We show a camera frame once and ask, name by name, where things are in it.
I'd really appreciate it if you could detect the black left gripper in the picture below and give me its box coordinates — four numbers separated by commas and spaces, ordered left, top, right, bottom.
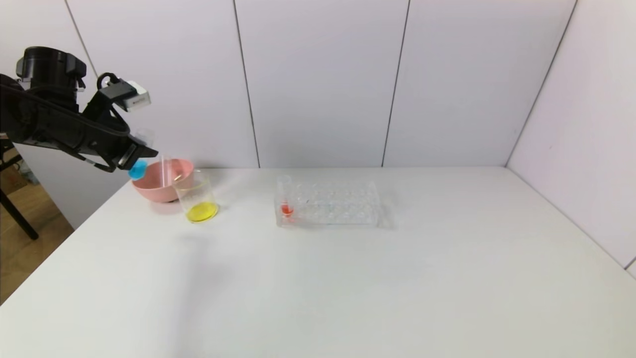
82, 120, 159, 171

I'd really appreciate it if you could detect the test tube with blue pigment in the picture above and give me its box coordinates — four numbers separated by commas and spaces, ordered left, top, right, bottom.
128, 128, 156, 180

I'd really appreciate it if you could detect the test tube with yellow pigment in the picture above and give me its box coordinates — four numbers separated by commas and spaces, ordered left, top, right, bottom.
159, 155, 173, 188

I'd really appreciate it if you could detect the clear plastic measuring beaker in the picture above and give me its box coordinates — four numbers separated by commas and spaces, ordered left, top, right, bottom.
174, 169, 220, 224

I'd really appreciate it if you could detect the test tube with red pigment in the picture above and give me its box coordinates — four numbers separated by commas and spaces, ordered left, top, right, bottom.
277, 175, 295, 219

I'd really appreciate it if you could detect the clear acrylic test tube rack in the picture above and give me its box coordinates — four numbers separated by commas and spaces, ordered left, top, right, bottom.
275, 179, 381, 228

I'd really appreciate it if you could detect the pink bowl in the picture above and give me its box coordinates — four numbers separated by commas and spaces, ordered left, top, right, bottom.
132, 159, 195, 203

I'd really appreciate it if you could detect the black stand leg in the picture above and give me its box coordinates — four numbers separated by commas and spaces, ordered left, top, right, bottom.
0, 144, 39, 242

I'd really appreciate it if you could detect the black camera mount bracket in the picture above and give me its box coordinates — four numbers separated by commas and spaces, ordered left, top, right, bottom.
83, 82, 136, 122

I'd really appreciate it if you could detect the thin black camera cable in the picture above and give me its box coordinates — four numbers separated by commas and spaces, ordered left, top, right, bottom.
96, 72, 120, 91

